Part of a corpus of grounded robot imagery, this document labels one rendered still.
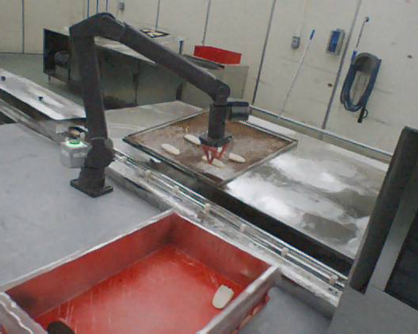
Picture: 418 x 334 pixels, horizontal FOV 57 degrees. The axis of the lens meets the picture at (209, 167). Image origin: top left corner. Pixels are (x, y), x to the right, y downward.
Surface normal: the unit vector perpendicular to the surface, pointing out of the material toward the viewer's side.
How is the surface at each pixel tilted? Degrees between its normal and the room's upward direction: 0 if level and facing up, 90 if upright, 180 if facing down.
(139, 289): 0
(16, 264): 0
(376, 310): 90
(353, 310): 90
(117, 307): 0
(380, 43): 90
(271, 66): 93
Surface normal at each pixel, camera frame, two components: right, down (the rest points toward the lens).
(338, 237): 0.05, -0.87
